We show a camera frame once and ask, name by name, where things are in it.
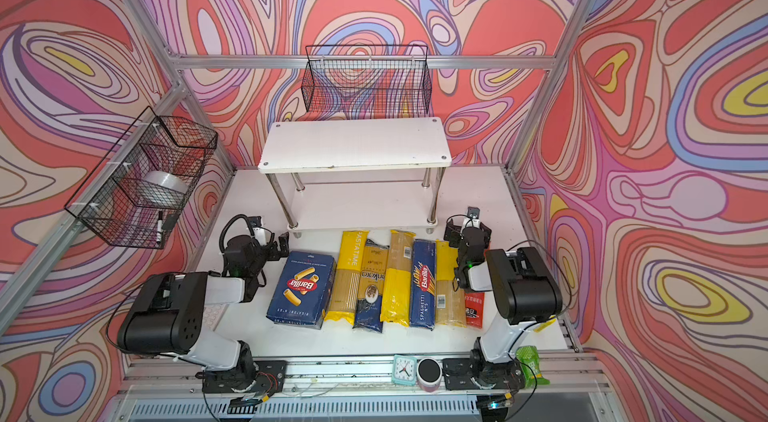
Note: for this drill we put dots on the white two-tier shelf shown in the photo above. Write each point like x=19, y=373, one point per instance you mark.
x=357, y=174

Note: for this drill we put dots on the black wire basket left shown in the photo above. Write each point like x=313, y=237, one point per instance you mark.
x=160, y=160

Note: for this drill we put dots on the black wire basket back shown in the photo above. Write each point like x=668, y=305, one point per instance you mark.
x=367, y=81

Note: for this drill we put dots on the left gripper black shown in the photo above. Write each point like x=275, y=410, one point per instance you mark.
x=274, y=245

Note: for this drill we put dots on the blue Barilla rigatoni box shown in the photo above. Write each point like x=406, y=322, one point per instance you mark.
x=302, y=293

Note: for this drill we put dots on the pink round speaker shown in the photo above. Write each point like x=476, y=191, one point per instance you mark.
x=429, y=374

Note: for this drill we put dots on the red noodle bag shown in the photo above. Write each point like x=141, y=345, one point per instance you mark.
x=474, y=309

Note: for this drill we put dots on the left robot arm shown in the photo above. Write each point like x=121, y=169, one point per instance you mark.
x=167, y=316

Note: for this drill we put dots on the black wire basket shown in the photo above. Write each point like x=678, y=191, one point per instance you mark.
x=160, y=160
x=367, y=81

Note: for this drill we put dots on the teal alarm clock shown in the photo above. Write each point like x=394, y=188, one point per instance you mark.
x=404, y=370

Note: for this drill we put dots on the blue Barilla spaghetti box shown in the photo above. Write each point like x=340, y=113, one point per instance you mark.
x=423, y=291

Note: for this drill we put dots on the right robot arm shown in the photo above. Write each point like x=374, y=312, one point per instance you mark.
x=525, y=293

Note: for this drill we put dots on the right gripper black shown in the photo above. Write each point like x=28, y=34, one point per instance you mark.
x=468, y=230

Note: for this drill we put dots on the silver tape roll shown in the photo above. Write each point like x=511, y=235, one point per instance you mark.
x=162, y=190

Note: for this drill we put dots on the yellow Pastatime spaghetti bag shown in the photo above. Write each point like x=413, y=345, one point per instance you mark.
x=343, y=299

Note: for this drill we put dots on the clear yellow-top spaghetti bag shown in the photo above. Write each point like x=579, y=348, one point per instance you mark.
x=450, y=299

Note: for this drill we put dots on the yellow small object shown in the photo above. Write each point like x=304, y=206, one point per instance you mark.
x=545, y=325

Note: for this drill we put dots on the dark blue spaghetti bag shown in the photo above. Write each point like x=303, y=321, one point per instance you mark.
x=370, y=288

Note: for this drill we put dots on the green crumpled bag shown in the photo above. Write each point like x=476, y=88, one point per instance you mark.
x=529, y=359

